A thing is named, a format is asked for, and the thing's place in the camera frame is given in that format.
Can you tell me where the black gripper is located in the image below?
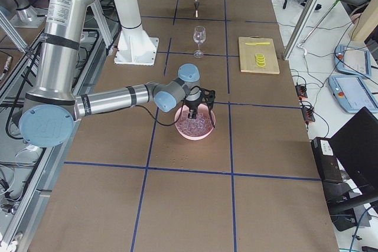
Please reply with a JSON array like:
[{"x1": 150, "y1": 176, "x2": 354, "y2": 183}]
[{"x1": 185, "y1": 99, "x2": 201, "y2": 119}]

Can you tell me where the steel cocktail jigger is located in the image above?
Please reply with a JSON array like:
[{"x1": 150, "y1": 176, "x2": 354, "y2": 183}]
[{"x1": 194, "y1": 0, "x2": 200, "y2": 18}]

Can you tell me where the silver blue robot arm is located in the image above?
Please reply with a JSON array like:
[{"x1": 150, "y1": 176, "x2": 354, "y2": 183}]
[{"x1": 18, "y1": 0, "x2": 204, "y2": 148}]

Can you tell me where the pile of clear ice cubes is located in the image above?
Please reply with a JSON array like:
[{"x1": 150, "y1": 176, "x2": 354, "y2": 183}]
[{"x1": 176, "y1": 113, "x2": 213, "y2": 137}]

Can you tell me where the clear wine glass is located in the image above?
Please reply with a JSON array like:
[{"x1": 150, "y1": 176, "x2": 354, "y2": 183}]
[{"x1": 193, "y1": 26, "x2": 206, "y2": 58}]

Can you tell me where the pink bowl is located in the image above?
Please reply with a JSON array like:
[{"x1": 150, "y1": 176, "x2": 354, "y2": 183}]
[{"x1": 174, "y1": 104, "x2": 216, "y2": 140}]

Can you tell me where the yellow plastic knife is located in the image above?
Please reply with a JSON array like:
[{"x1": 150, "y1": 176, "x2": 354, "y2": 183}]
[{"x1": 244, "y1": 41, "x2": 271, "y2": 46}]

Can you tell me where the bamboo cutting board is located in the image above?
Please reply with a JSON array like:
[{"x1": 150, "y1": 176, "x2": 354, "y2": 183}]
[{"x1": 238, "y1": 37, "x2": 280, "y2": 74}]

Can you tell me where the black box device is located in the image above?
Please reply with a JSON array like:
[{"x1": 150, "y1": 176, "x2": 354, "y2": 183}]
[{"x1": 311, "y1": 137, "x2": 343, "y2": 184}]

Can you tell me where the blue teach pendant near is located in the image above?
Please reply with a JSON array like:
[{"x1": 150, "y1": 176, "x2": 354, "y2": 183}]
[{"x1": 328, "y1": 75, "x2": 377, "y2": 113}]

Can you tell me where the blue teach pendant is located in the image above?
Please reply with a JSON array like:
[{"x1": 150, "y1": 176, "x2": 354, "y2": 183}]
[
  {"x1": 328, "y1": 75, "x2": 377, "y2": 113},
  {"x1": 335, "y1": 44, "x2": 372, "y2": 78}
]

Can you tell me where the blue teach pendant far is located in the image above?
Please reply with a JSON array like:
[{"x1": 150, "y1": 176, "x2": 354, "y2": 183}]
[{"x1": 335, "y1": 44, "x2": 372, "y2": 78}]

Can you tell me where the black monitor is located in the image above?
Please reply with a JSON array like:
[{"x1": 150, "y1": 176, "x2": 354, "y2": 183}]
[{"x1": 329, "y1": 107, "x2": 377, "y2": 193}]

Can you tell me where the wooden plank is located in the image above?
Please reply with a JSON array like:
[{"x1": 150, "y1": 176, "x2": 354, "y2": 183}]
[{"x1": 350, "y1": 0, "x2": 377, "y2": 42}]

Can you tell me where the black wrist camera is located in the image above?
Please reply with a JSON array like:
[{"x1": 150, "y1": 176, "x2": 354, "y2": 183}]
[{"x1": 201, "y1": 88, "x2": 216, "y2": 109}]

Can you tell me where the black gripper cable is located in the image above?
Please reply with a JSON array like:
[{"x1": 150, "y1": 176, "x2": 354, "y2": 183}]
[{"x1": 138, "y1": 85, "x2": 217, "y2": 130}]

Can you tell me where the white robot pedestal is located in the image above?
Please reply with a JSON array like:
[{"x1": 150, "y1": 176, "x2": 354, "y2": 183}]
[{"x1": 114, "y1": 0, "x2": 159, "y2": 66}]

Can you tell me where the green handled reacher grabber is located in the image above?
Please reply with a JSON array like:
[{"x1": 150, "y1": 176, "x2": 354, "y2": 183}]
[{"x1": 297, "y1": 0, "x2": 340, "y2": 49}]

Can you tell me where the aluminium frame post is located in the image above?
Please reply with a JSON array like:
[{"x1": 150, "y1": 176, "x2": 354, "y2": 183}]
[{"x1": 283, "y1": 0, "x2": 318, "y2": 60}]

